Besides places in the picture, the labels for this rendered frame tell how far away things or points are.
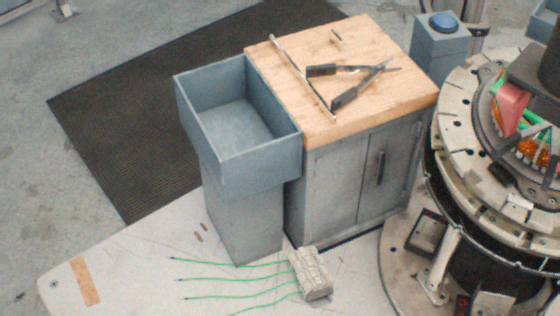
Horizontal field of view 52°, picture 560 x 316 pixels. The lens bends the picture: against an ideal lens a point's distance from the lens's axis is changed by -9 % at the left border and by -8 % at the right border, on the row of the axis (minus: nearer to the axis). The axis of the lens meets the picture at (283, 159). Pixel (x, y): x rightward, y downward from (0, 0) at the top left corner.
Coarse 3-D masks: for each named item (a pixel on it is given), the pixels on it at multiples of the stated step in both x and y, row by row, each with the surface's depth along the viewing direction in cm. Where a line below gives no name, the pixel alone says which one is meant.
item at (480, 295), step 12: (480, 288) 82; (492, 288) 82; (504, 288) 82; (516, 288) 82; (480, 300) 84; (492, 300) 83; (504, 300) 82; (480, 312) 84; (492, 312) 84; (504, 312) 83
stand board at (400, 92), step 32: (320, 32) 88; (352, 32) 88; (384, 32) 88; (256, 64) 83; (352, 64) 83; (288, 96) 79; (384, 96) 79; (416, 96) 79; (320, 128) 75; (352, 128) 77
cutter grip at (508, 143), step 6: (516, 132) 59; (510, 138) 59; (516, 138) 59; (498, 144) 58; (504, 144) 58; (510, 144) 59; (516, 144) 60; (492, 150) 58; (498, 150) 58; (504, 150) 59; (492, 156) 59; (498, 156) 59
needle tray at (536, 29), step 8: (544, 0) 97; (552, 0) 99; (536, 8) 94; (544, 8) 101; (552, 8) 100; (536, 16) 93; (544, 16) 99; (552, 16) 100; (528, 24) 94; (536, 24) 93; (544, 24) 92; (552, 24) 91; (528, 32) 95; (536, 32) 94; (544, 32) 93; (536, 40) 95; (544, 40) 94
